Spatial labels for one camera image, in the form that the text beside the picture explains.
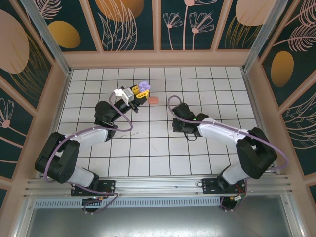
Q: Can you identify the grey metal panel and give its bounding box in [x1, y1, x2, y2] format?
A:
[14, 207, 304, 237]

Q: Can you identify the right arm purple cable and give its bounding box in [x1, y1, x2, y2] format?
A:
[167, 95, 289, 213]

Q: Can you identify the purple round earbud case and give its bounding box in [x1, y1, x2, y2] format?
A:
[138, 80, 152, 91]

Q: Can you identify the aluminium mounting rail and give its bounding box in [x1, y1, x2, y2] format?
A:
[23, 175, 293, 198]

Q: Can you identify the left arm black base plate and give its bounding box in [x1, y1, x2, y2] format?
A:
[71, 180, 117, 197]

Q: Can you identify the slotted grey cable duct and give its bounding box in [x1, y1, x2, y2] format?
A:
[33, 197, 223, 209]

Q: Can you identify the aluminium frame post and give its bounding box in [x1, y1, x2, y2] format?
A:
[241, 0, 285, 74]
[19, 0, 73, 77]

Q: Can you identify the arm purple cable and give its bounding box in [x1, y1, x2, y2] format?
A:
[44, 95, 134, 216]
[167, 95, 289, 213]

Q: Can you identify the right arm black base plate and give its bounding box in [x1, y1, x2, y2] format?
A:
[201, 178, 247, 195]

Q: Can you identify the small electronics board with wires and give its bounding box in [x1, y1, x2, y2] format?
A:
[229, 194, 247, 207]

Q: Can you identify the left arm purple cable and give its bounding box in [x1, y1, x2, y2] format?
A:
[44, 95, 134, 216]

